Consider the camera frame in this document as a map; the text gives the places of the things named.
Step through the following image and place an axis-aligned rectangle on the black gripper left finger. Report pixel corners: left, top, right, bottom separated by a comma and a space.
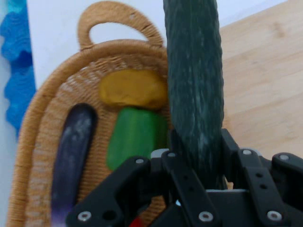
65, 129, 223, 227

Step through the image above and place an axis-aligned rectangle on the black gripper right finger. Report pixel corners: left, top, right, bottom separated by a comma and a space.
221, 129, 303, 227

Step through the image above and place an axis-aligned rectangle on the long dark green cucumber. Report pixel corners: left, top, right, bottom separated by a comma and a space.
162, 0, 229, 191

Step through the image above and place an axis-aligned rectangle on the red bell pepper toy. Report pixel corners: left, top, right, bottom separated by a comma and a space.
129, 215, 145, 227

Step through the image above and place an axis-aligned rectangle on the dark purple eggplant toy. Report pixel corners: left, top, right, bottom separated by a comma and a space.
51, 103, 98, 227

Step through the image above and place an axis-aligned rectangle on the green bell pepper toy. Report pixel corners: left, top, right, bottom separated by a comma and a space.
106, 106, 171, 171

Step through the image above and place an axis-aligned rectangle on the wooden cutting board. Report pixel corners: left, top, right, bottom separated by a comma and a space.
219, 0, 303, 190

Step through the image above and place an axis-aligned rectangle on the yellow potato toy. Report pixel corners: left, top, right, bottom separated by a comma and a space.
98, 69, 169, 111

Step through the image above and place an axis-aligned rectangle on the dark blue foam piece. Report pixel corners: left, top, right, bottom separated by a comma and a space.
0, 9, 36, 138

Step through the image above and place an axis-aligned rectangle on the cyan foam piece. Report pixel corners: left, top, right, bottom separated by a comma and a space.
0, 0, 26, 15

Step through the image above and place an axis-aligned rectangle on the woven wicker basket with handles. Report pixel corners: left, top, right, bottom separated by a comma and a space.
6, 1, 180, 227

